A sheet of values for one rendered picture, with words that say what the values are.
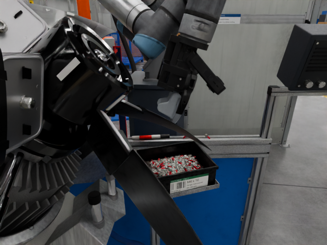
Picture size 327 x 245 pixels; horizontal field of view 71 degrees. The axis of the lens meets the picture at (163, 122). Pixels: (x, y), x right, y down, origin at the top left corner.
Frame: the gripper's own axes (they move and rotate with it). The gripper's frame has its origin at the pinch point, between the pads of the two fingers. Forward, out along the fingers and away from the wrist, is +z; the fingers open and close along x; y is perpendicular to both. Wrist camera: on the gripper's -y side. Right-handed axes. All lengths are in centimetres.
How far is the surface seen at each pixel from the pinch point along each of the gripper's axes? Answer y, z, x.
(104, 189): 12.1, 11.8, 15.8
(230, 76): -73, 3, -167
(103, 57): 16.3, -14.9, 22.6
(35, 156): 20.9, -1.8, 28.2
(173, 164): -6.3, 17.1, -8.4
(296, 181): -140, 64, -104
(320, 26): -39, -35, -23
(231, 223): -46, 49, -23
